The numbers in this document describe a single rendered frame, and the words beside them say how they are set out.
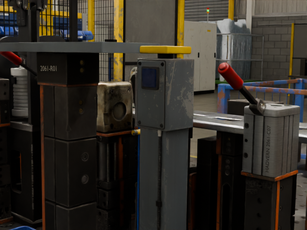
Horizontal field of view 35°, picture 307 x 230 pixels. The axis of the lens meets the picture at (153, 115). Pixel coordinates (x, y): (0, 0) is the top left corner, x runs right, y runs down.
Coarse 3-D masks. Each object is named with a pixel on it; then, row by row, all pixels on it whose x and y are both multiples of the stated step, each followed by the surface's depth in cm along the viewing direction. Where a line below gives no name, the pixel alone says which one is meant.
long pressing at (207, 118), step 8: (200, 112) 123; (208, 112) 124; (200, 120) 106; (208, 120) 108; (216, 120) 109; (224, 120) 109; (240, 120) 109; (208, 128) 104; (216, 128) 102; (224, 128) 101; (232, 128) 99; (240, 128) 98; (304, 128) 100; (304, 136) 89
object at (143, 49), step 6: (144, 48) 77; (150, 48) 76; (156, 48) 75; (162, 48) 74; (168, 48) 74; (174, 48) 75; (180, 48) 76; (186, 48) 77; (162, 54) 77; (168, 54) 77
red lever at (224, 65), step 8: (224, 64) 72; (224, 72) 72; (232, 72) 73; (232, 80) 74; (240, 80) 75; (240, 88) 76; (248, 96) 78; (256, 104) 80; (264, 104) 81; (256, 112) 81
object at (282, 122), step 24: (264, 120) 81; (288, 120) 83; (264, 144) 82; (288, 144) 83; (264, 168) 82; (288, 168) 84; (264, 192) 83; (288, 192) 86; (264, 216) 84; (288, 216) 87
